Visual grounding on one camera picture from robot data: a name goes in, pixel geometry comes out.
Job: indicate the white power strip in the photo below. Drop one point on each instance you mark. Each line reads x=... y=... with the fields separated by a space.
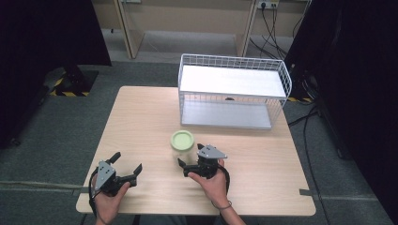
x=267 y=3

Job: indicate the black stand base striped tape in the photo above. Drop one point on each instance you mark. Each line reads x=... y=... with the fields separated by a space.
x=73 y=82

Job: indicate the person's left hand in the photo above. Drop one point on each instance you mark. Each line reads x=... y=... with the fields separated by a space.
x=109 y=203

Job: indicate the person's legs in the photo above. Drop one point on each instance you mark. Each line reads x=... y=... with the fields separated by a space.
x=187 y=220

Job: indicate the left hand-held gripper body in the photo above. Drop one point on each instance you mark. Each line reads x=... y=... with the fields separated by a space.
x=104 y=176

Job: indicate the thin wristband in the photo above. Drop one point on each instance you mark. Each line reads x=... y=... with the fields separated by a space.
x=222 y=206

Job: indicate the light wooden desk frame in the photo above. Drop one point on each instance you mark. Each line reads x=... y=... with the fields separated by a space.
x=187 y=18

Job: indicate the person's right hand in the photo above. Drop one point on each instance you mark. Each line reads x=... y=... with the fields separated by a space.
x=212 y=187

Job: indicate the black curtain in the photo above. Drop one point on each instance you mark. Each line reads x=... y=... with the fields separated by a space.
x=353 y=93
x=47 y=47

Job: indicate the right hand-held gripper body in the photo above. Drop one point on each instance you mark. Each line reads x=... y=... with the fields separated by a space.
x=207 y=162

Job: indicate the green round cup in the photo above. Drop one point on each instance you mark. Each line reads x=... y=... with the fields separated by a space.
x=182 y=144

